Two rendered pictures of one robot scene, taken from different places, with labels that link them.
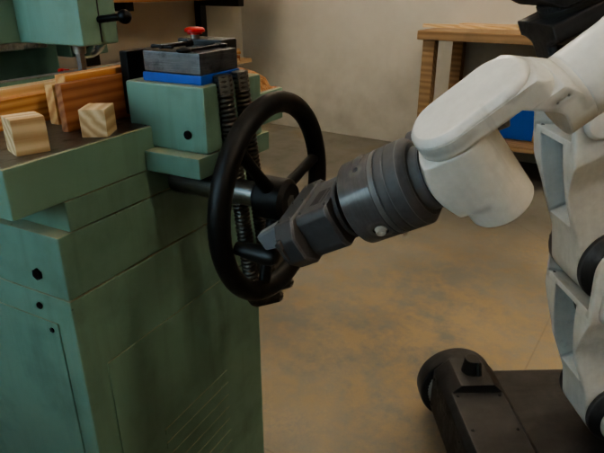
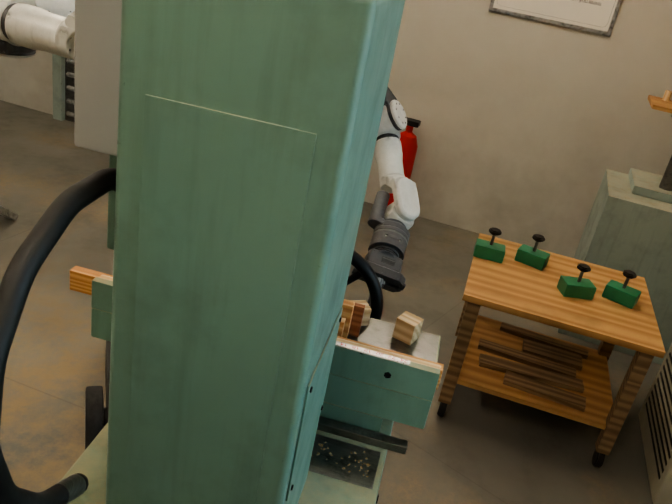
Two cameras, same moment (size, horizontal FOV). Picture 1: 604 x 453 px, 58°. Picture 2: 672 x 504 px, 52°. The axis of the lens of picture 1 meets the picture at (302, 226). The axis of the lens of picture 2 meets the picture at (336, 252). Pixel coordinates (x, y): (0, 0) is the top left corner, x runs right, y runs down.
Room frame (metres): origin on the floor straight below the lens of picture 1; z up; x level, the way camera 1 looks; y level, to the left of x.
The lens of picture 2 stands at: (1.16, 1.28, 1.57)
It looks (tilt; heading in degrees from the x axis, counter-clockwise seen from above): 26 degrees down; 250
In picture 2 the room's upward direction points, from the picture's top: 11 degrees clockwise
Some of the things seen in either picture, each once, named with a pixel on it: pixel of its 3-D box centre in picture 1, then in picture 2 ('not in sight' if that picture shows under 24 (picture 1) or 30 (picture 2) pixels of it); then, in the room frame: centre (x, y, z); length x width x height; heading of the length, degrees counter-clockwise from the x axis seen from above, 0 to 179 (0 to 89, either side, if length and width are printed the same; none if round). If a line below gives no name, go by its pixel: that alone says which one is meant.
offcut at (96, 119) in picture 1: (98, 119); (356, 312); (0.72, 0.27, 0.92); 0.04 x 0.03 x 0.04; 2
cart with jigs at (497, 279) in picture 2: not in sight; (542, 332); (-0.39, -0.52, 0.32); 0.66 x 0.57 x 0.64; 148
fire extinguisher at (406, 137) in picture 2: not in sight; (400, 168); (-0.46, -2.26, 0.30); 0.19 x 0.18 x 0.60; 57
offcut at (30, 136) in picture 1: (25, 133); (407, 328); (0.63, 0.32, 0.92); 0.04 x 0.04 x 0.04; 41
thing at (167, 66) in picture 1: (197, 56); not in sight; (0.81, 0.15, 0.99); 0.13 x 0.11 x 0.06; 152
